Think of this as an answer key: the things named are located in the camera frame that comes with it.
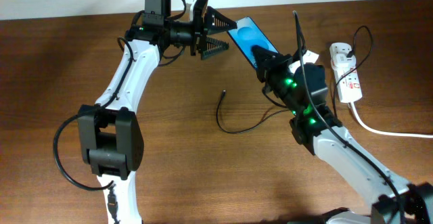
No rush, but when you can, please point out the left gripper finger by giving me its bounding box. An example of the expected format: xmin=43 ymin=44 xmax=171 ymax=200
xmin=199 ymin=37 xmax=229 ymax=60
xmin=205 ymin=6 xmax=237 ymax=35

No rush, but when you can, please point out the blue Galaxy smartphone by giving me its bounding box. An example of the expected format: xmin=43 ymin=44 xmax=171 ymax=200
xmin=227 ymin=16 xmax=278 ymax=70

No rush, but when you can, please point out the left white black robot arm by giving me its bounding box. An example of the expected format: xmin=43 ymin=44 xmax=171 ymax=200
xmin=78 ymin=0 xmax=237 ymax=223

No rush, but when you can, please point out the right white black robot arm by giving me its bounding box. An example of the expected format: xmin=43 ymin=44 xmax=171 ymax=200
xmin=252 ymin=45 xmax=432 ymax=223

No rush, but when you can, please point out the white USB charger adapter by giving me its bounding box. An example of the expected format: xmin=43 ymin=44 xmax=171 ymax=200
xmin=331 ymin=53 xmax=357 ymax=70

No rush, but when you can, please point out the white power strip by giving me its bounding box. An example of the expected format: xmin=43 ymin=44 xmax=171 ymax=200
xmin=329 ymin=43 xmax=362 ymax=104

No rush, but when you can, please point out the white power strip cord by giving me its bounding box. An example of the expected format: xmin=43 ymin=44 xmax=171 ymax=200
xmin=347 ymin=102 xmax=433 ymax=139

